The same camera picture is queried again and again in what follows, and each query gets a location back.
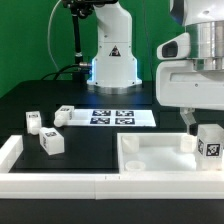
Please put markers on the white square tabletop part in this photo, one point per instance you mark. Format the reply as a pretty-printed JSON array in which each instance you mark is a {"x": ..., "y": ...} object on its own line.
[{"x": 165, "y": 152}]

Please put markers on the white U-shaped fence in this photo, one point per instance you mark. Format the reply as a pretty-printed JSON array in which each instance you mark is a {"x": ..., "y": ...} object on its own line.
[{"x": 125, "y": 185}]

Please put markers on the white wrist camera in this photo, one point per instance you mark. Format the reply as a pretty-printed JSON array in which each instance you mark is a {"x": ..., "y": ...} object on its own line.
[{"x": 175, "y": 49}]

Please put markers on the black camera stand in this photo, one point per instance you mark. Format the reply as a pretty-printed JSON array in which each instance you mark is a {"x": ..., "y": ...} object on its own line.
[{"x": 80, "y": 9}]

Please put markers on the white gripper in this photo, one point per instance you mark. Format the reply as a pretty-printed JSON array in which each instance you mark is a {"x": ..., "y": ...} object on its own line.
[{"x": 179, "y": 85}]

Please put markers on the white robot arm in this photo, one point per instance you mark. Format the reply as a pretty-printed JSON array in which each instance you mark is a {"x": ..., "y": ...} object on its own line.
[{"x": 114, "y": 68}]

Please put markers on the white marker sheet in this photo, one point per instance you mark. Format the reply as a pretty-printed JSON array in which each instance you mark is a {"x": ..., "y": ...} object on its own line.
[{"x": 112, "y": 118}]

